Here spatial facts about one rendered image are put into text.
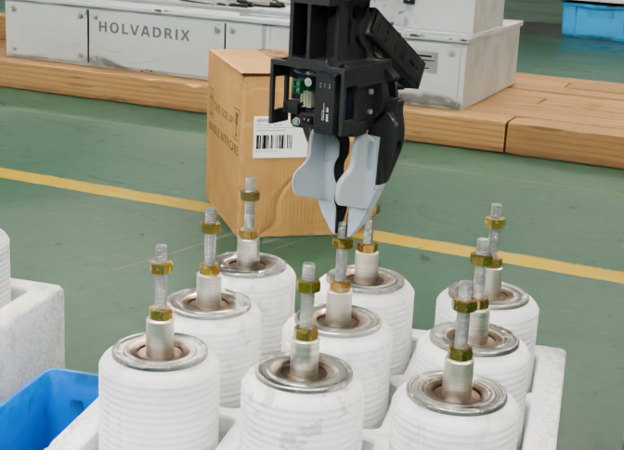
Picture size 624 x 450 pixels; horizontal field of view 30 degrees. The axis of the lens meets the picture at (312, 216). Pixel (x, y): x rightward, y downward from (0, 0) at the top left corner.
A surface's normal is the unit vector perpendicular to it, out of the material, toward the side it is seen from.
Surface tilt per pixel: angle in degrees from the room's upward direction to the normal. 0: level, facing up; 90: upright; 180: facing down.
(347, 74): 90
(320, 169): 89
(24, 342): 90
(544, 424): 0
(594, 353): 0
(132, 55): 90
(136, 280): 0
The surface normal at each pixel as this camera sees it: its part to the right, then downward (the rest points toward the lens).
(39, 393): 0.96, 0.08
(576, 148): -0.40, 0.23
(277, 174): 0.28, 0.25
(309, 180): 0.78, 0.18
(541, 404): 0.04, -0.96
